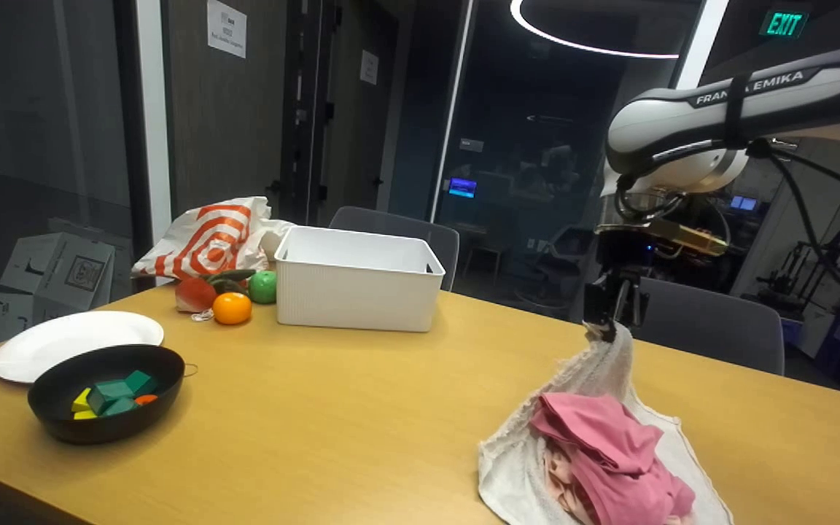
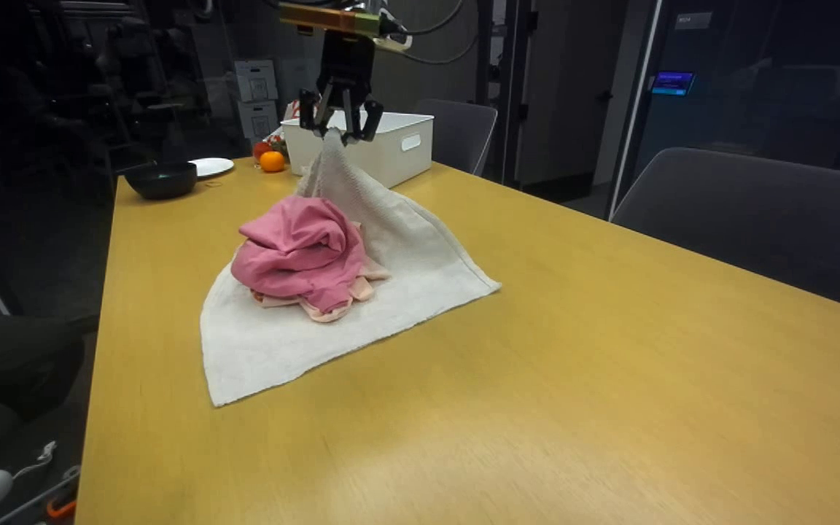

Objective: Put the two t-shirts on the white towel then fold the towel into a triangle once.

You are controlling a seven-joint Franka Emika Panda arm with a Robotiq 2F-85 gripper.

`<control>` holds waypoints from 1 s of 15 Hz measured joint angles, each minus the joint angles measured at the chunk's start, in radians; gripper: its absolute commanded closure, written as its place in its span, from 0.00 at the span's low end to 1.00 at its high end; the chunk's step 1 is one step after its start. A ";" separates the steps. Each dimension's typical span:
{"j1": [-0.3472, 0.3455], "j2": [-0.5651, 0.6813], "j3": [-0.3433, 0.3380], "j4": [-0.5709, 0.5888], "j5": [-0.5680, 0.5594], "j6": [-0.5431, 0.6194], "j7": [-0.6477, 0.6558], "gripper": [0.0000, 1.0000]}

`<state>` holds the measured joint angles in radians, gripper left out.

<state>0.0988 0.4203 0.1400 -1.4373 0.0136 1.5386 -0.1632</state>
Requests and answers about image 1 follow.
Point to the red white plastic bag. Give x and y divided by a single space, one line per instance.
204 236

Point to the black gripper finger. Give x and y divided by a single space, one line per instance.
595 309
621 306

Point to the white towel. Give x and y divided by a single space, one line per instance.
516 468

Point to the blue lit screen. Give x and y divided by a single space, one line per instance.
461 186

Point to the white plate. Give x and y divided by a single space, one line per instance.
42 344

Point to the green toy blocks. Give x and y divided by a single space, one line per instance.
118 393

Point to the red toy fruit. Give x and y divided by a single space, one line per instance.
194 294

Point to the white paper wall notice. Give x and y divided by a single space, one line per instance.
226 26

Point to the green toy fruit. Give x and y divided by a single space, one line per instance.
264 287

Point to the green exit sign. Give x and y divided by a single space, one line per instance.
783 24

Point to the small white door notice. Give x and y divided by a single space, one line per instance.
369 68

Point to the orange fruit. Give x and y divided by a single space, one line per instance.
230 306

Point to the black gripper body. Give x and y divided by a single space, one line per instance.
625 253

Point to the pink t-shirt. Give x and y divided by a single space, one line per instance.
612 453

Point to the black bowl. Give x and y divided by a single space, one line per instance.
58 424

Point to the dark toy vegetable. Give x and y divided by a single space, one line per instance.
235 277

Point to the white plastic bin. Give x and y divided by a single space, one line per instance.
356 280

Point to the peach patterned t-shirt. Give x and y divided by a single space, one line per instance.
566 475

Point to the yellow toy block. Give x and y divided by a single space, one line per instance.
82 403

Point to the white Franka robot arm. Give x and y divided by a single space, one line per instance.
749 103

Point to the orange toy block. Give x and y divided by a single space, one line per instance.
147 399

